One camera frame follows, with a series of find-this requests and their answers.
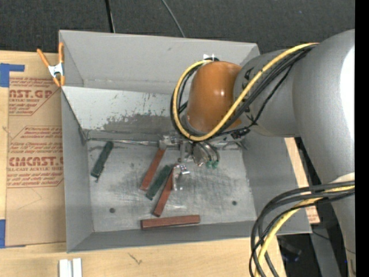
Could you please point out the brown cardboard board red print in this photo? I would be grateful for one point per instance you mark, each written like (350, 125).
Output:
(31, 183)

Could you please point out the grey metal bin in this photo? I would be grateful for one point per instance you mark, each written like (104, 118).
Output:
(121, 62)

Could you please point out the red-brown flat block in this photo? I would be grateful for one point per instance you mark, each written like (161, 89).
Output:
(152, 170)
(163, 196)
(170, 222)

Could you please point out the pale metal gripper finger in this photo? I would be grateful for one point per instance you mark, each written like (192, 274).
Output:
(182, 169)
(174, 180)

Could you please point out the dark green flat block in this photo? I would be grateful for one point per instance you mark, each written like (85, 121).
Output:
(101, 160)
(158, 182)

